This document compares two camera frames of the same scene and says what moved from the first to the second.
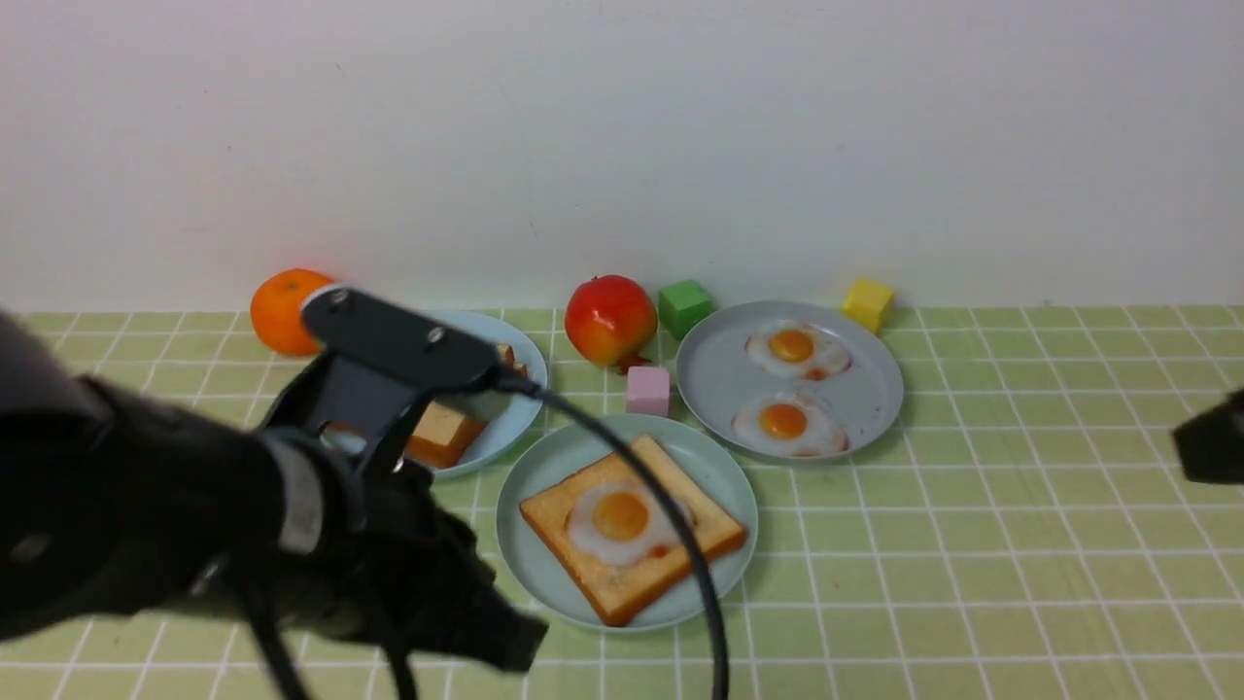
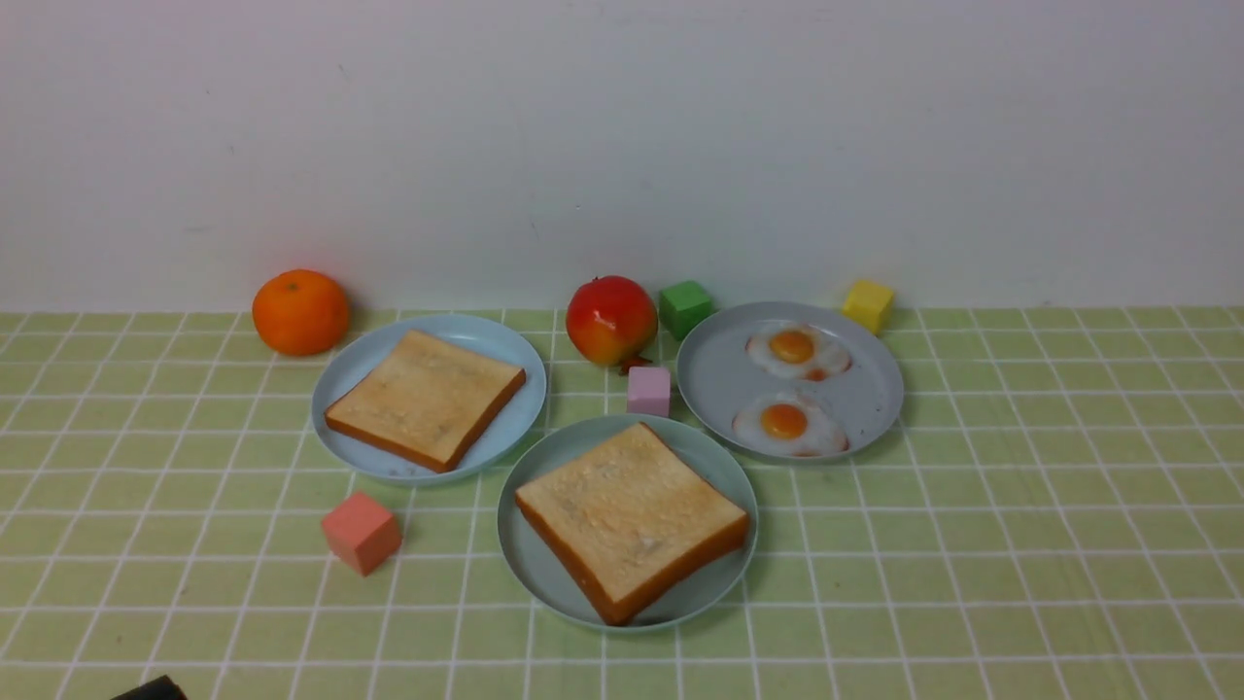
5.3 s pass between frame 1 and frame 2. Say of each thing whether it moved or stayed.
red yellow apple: stayed
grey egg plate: stayed
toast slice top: moved
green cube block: stayed
